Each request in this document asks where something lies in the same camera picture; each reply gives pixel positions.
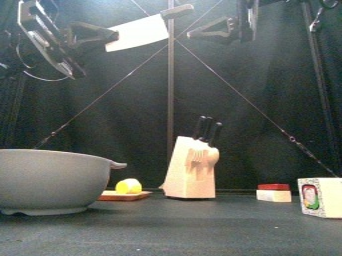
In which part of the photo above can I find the toy cleaver with black handle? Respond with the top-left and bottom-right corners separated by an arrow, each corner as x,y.
104,3 -> 196,53

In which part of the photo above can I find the large gray bowl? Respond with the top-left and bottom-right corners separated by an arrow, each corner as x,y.
0,148 -> 128,217

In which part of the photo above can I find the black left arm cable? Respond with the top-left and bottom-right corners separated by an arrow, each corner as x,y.
14,42 -> 72,83

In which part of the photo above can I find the diagonal brace wire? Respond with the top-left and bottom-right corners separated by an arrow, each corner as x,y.
129,0 -> 339,178
33,0 -> 226,150

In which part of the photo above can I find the wooden toy knife block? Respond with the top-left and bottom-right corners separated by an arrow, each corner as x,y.
160,135 -> 221,200

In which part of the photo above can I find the white printed toy box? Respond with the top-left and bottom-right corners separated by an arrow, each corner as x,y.
296,177 -> 342,220

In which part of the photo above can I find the vertical metal frame pole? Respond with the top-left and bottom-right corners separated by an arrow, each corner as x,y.
165,0 -> 176,165

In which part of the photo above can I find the slanted metal frame strut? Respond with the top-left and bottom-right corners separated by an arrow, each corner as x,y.
300,0 -> 340,174

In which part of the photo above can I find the black toy knife handle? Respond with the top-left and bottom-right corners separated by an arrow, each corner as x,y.
192,115 -> 208,141
200,116 -> 214,142
206,121 -> 224,148

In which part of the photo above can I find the small wooden cutting board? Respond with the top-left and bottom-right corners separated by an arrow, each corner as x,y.
97,189 -> 153,202

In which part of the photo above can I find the yellow toy food piece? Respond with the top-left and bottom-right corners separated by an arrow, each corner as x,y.
113,178 -> 144,195

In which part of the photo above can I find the black hanging hook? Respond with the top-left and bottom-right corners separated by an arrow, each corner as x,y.
308,0 -> 340,34

